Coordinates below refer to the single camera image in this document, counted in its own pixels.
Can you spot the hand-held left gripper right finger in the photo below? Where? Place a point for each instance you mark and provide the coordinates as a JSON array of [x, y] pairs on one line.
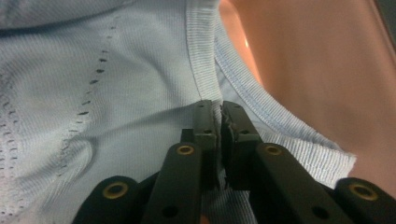
[[280, 180]]

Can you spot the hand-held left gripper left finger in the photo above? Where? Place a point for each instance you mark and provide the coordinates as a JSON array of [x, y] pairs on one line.
[[180, 183]]

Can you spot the pink basin with grey rim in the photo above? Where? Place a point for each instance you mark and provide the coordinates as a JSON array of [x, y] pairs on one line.
[[327, 77]]

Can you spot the light blue shirt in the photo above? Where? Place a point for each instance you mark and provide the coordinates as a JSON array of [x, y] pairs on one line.
[[140, 77]]

